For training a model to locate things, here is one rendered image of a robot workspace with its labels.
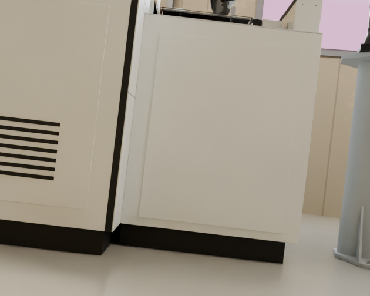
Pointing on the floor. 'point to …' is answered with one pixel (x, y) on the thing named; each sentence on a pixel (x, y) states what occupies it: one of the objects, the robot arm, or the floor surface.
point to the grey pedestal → (363, 168)
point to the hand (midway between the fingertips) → (217, 20)
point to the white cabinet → (219, 138)
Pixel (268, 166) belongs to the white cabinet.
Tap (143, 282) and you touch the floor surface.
